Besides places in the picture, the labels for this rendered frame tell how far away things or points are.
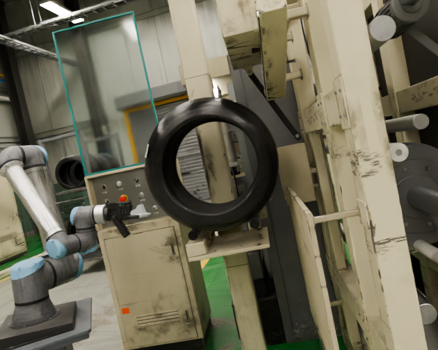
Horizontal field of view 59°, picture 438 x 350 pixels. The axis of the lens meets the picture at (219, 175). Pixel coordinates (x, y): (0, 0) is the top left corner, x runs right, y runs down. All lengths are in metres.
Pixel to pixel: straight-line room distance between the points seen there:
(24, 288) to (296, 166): 1.41
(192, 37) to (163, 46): 9.75
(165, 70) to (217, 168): 9.81
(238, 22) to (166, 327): 1.96
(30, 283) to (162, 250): 0.87
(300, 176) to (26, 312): 1.44
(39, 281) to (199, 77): 1.27
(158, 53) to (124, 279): 9.74
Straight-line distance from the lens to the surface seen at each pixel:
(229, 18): 1.50
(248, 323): 2.26
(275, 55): 1.61
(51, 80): 13.39
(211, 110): 1.65
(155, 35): 12.04
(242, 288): 2.18
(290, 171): 1.98
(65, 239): 1.88
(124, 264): 2.65
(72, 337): 1.90
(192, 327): 2.69
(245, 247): 1.73
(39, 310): 2.06
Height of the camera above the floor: 1.23
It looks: 3 degrees down
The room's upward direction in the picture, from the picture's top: 12 degrees counter-clockwise
